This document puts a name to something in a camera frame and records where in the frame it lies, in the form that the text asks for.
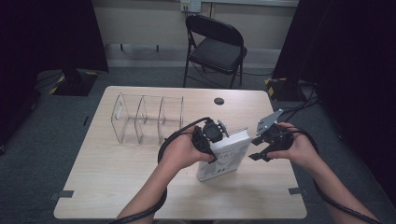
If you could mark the white book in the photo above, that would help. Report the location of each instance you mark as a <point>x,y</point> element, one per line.
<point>227,161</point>

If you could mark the white wall socket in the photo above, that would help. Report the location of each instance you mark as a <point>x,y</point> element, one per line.
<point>190,5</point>

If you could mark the black curtain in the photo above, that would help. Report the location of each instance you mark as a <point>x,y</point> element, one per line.
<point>351,77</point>
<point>37,46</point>

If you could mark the grey tape strip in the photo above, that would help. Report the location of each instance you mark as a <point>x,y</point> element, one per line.
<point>295,191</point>
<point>62,194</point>

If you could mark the black folding chair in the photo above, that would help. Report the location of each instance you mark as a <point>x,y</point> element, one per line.
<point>218,53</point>

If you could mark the black round table grommet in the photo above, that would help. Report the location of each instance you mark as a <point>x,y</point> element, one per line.
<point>219,101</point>

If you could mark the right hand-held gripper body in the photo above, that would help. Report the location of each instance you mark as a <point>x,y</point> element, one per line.
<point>277,138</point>

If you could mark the person's right hand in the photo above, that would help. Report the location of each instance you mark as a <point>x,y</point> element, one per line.
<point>303,149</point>

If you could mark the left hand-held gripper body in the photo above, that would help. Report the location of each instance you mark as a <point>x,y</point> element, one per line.
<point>213,130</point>

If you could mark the person's left hand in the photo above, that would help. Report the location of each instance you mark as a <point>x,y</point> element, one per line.
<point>180,152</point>

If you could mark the grey wall trunking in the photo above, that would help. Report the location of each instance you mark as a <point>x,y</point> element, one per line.
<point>140,56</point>

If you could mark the clear acrylic file rack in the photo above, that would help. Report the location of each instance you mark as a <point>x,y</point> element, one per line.
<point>140,121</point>

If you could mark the black stand base yellow tape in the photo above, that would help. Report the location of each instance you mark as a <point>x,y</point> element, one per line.
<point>74,84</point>
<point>285,90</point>

